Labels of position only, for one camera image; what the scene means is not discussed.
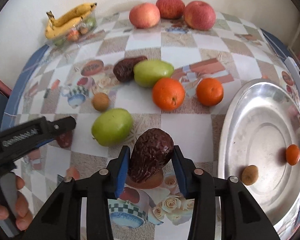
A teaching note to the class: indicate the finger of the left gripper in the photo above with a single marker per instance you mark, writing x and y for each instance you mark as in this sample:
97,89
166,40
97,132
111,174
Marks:
52,129

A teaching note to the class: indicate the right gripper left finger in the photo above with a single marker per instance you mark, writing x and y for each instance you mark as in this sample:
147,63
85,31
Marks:
60,216

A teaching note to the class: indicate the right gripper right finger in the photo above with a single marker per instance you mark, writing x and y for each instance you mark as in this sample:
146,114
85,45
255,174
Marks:
241,215

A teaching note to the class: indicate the small brown kiwi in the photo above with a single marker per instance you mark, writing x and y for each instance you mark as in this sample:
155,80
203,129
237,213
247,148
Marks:
100,102

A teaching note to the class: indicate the green jujube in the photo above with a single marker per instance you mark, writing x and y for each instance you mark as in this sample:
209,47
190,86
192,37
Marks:
148,72
112,127

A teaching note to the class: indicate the wrinkled brown date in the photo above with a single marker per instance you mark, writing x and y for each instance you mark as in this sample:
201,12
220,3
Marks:
152,151
124,69
65,140

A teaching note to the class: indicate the large orange mandarin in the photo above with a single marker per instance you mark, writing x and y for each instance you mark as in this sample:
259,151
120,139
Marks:
168,94

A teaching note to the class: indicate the small orange mandarin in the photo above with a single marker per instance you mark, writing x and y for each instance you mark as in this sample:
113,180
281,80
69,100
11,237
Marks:
209,92

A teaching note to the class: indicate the person's left hand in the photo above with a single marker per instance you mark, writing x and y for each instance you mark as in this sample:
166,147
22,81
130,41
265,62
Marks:
14,209

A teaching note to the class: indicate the pink chair back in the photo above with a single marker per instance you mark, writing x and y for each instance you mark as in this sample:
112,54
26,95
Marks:
4,89

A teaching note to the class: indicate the clear plastic fruit tray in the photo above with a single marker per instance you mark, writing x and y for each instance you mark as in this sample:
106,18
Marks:
74,34

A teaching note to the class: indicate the lower yellow banana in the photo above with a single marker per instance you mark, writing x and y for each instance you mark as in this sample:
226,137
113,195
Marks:
52,31

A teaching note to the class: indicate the yellow banana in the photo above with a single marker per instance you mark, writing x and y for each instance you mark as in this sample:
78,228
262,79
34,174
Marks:
52,31
73,13

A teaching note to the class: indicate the patterned checkered tablecloth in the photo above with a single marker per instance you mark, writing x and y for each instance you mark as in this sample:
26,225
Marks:
57,82

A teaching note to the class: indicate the round metal plate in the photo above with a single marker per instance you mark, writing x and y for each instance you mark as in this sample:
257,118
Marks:
261,122

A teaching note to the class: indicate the upper yellow banana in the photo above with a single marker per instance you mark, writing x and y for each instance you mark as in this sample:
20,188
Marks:
73,13

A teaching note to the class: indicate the left pale red apple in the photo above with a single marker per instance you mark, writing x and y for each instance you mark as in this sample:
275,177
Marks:
145,15

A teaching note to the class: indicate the middle dark red apple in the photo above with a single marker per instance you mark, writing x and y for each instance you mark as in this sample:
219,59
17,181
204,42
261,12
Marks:
171,9

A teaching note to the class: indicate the right red apple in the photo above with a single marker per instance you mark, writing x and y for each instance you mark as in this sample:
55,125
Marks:
199,15

